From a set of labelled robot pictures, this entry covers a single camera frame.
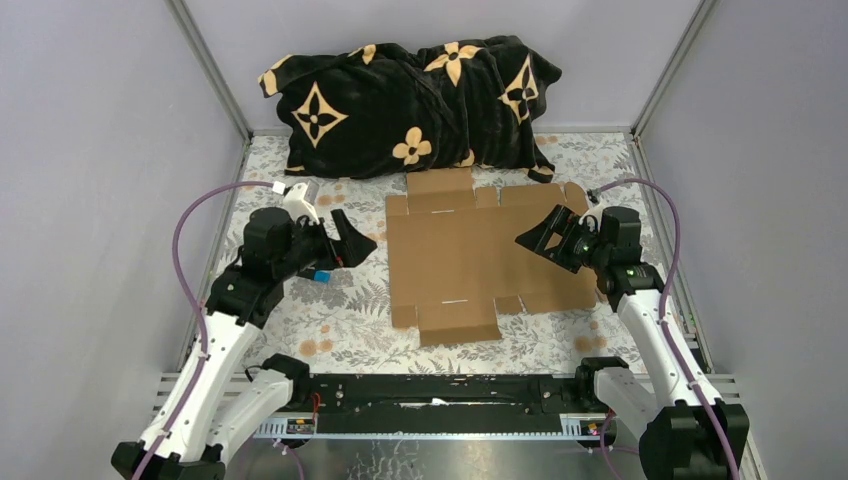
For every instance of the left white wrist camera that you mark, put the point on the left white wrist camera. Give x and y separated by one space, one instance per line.
299 202

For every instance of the aluminium frame rail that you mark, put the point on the aluminium frame rail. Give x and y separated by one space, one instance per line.
437 427

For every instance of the black blue marker pen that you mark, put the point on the black blue marker pen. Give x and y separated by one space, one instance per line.
312 274

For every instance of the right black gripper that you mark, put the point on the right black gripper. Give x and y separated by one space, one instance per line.
563 222

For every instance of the brown cardboard box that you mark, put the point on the brown cardboard box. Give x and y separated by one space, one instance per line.
454 264

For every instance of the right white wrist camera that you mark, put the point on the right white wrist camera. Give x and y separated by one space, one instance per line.
592 218

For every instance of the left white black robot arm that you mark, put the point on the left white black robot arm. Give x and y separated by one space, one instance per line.
192 436

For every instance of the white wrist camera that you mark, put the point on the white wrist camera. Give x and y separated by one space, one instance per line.
592 218
299 202

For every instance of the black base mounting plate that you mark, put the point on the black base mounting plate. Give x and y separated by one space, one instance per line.
437 401

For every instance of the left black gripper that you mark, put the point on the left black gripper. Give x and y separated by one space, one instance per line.
352 249

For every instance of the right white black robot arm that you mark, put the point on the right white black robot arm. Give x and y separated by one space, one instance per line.
685 428

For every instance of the black blanket with tan flowers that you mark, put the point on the black blanket with tan flowers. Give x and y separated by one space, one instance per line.
382 109

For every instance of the floral patterned table mat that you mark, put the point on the floral patterned table mat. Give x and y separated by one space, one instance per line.
344 326

